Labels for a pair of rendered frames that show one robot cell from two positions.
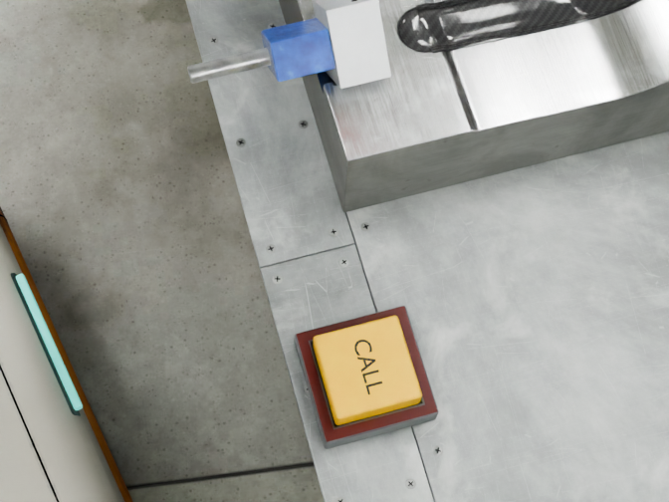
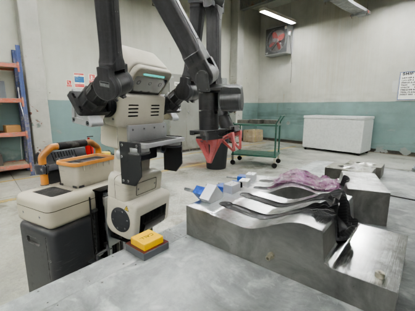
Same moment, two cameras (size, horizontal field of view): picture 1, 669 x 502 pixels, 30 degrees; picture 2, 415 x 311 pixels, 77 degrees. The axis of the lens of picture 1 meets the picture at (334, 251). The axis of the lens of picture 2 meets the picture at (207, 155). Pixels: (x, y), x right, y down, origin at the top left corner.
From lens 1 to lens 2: 0.81 m
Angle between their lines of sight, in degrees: 70
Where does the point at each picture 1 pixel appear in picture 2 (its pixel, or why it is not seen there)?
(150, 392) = not seen: outside the picture
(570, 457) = (148, 287)
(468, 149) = (209, 224)
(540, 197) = (220, 255)
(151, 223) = not seen: outside the picture
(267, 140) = not seen: hidden behind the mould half
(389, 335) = (157, 236)
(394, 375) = (147, 239)
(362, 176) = (189, 216)
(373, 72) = (206, 197)
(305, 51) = (199, 189)
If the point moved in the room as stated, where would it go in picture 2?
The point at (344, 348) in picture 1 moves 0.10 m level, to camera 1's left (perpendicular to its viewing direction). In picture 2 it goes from (149, 232) to (138, 219)
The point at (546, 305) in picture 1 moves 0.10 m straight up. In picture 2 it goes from (191, 266) to (190, 226)
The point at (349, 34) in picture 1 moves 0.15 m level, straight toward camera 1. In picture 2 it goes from (207, 189) to (160, 197)
